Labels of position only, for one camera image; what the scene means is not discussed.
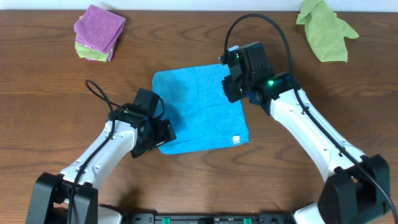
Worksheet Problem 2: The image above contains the right black cable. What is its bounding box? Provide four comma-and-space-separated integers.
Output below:
219, 13, 398, 224

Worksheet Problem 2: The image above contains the folded purple bottom cloth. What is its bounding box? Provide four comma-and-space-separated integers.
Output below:
85, 42, 116, 62

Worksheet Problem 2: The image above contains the folded purple cloth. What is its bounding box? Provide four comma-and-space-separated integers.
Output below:
85, 42, 116, 62
74, 5, 126, 54

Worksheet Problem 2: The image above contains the folded green cloth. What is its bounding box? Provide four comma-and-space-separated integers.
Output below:
75, 38, 102, 58

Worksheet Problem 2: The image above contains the crumpled green cloth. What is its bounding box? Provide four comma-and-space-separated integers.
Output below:
296, 0, 359, 62

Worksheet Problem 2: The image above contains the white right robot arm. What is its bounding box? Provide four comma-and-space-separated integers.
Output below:
220, 42, 391, 223

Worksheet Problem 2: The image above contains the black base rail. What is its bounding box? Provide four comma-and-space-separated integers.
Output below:
99, 203, 299, 224

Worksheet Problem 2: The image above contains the blue microfiber cloth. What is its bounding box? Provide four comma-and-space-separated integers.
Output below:
152, 64, 250, 154

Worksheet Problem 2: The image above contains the folded purple top cloth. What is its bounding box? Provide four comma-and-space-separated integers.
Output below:
74, 5, 126, 54

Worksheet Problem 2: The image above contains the left black cable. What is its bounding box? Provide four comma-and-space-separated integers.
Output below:
67, 79, 165, 224

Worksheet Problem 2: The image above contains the black cable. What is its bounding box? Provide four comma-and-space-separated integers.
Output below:
67, 79, 165, 224
219, 13, 398, 224

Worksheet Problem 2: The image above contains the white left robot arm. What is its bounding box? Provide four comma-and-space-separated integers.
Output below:
26, 89, 176, 224

